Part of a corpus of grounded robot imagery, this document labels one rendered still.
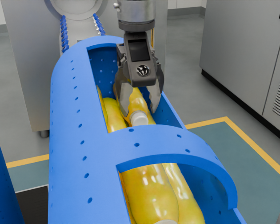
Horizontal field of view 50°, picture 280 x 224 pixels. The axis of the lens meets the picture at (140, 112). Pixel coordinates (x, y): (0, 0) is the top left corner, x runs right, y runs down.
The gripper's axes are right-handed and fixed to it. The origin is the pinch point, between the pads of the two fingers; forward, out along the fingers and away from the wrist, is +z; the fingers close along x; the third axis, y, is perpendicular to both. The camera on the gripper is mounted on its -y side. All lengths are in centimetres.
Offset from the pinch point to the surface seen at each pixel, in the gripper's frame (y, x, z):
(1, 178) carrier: 43, 48, 51
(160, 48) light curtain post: 74, -27, 14
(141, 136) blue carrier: -24.7, 5.5, -12.1
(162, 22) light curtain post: 74, -28, 2
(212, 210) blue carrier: -24.1, -7.2, 6.6
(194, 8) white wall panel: 465, -208, 97
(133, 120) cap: -1.2, 1.9, 1.3
